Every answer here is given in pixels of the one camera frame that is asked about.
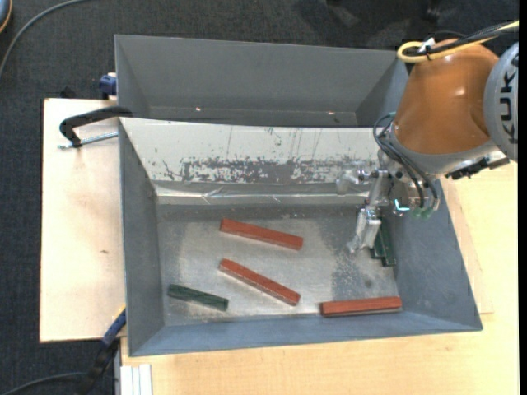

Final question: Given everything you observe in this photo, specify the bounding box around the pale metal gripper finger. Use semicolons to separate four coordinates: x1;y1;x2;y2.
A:
364;217;383;249
347;207;375;255

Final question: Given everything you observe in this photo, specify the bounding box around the red-brown flat block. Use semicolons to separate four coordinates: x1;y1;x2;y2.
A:
219;217;305;252
217;258;302;307
319;295;403;318

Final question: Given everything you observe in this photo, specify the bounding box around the grey metal bin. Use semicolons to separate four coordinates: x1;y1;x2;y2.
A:
114;34;483;357

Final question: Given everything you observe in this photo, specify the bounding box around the dark green flat block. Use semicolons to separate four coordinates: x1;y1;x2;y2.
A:
166;283;230;313
369;216;398;268

